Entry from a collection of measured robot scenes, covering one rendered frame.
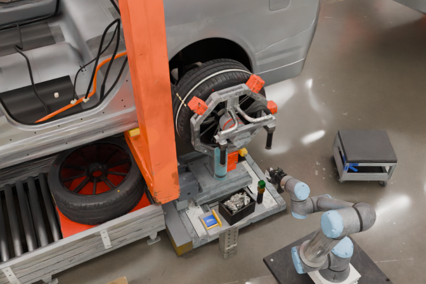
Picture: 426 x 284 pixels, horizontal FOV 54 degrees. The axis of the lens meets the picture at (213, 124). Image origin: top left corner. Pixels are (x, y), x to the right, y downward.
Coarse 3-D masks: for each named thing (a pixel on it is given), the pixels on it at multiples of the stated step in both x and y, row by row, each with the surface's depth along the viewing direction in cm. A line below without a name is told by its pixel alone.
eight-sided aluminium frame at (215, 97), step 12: (240, 84) 268; (216, 96) 259; (228, 96) 262; (252, 96) 272; (192, 120) 266; (192, 132) 274; (252, 132) 296; (192, 144) 281; (204, 144) 288; (228, 144) 299
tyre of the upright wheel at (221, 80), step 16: (208, 64) 275; (224, 64) 275; (240, 64) 287; (192, 80) 271; (208, 80) 265; (224, 80) 264; (240, 80) 270; (176, 96) 275; (192, 96) 264; (208, 96) 266; (176, 112) 276; (192, 112) 268
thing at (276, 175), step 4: (280, 168) 259; (272, 172) 257; (276, 172) 255; (280, 172) 254; (284, 172) 253; (272, 176) 258; (276, 176) 255; (280, 176) 254; (284, 176) 253; (272, 180) 259; (276, 180) 256; (280, 180) 251
